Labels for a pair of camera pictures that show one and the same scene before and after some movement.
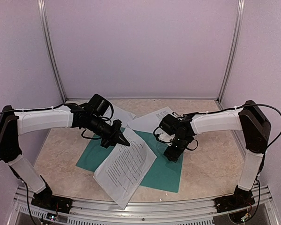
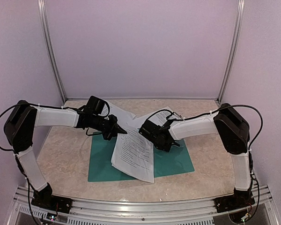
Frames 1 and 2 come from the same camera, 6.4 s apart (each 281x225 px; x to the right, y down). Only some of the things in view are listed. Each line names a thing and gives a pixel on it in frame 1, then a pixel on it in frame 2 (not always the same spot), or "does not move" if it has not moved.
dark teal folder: (164, 174) → (176, 161)
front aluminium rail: (259, 211) does not move
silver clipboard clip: (175, 114) does not move
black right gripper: (173, 155) → (167, 148)
